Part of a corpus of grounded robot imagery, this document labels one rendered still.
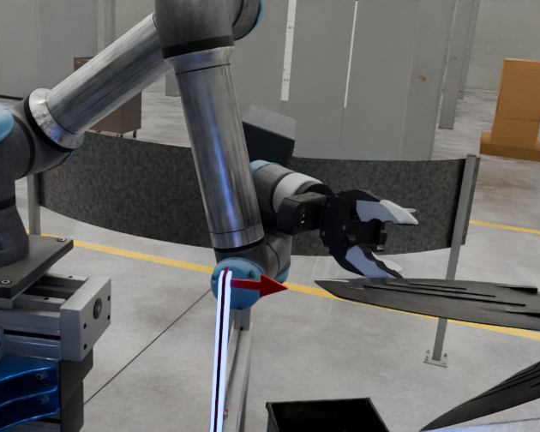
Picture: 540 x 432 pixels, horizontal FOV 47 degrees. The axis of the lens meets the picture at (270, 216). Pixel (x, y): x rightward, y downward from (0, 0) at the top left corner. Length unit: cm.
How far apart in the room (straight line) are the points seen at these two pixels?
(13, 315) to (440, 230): 205
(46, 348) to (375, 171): 171
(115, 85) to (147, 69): 6
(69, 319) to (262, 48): 607
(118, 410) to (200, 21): 190
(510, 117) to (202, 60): 795
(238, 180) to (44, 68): 947
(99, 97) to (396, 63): 569
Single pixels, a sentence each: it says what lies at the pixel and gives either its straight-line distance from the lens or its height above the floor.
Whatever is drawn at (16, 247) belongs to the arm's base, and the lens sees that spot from 106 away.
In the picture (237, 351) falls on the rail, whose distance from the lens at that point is 118.
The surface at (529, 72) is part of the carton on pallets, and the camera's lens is 864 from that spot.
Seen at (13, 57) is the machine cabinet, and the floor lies 64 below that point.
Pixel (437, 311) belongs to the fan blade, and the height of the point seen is 120.
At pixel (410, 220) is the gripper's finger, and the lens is 76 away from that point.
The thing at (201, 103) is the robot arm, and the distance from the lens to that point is 83.
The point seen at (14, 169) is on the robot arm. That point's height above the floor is 118.
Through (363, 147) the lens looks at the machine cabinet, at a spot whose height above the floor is 26.
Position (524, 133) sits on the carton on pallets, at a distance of 872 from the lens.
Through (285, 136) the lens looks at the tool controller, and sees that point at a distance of 116.
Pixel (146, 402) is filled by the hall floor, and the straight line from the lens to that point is 256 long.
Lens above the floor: 143
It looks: 17 degrees down
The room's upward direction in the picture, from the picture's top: 5 degrees clockwise
